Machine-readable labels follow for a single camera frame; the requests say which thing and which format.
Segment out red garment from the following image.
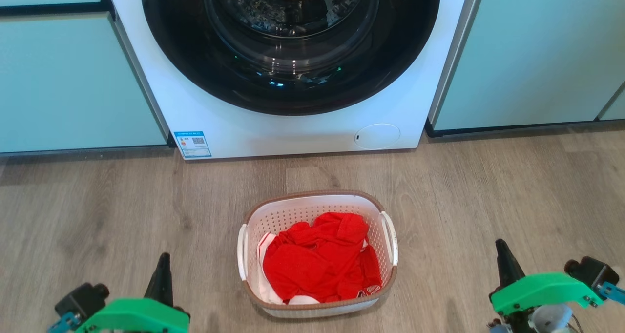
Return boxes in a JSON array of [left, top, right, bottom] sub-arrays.
[[262, 212, 383, 304]]

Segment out white garment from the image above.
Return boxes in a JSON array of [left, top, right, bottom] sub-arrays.
[[257, 232, 320, 305]]

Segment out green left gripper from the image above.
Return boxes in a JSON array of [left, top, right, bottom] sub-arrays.
[[73, 253, 191, 333]]

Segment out blue energy label sticker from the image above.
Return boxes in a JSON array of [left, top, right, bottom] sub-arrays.
[[174, 131, 212, 159]]

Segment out tall pale green cabinet door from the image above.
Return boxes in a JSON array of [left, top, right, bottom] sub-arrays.
[[432, 0, 625, 131]]

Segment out white front-load washing machine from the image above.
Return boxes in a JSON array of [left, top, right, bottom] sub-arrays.
[[104, 0, 481, 161]]

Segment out wide pale green cabinet door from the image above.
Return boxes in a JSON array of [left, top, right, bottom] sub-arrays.
[[0, 13, 169, 154]]

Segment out dark round washing machine door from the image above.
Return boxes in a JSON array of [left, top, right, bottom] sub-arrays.
[[140, 0, 441, 116]]

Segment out white round filter cover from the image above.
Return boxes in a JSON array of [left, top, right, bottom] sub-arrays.
[[354, 124, 401, 151]]

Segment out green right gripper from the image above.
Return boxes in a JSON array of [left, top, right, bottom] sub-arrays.
[[490, 239, 604, 316]]

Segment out white perforated laundry basket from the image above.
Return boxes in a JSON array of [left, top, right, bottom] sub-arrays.
[[237, 190, 399, 319]]

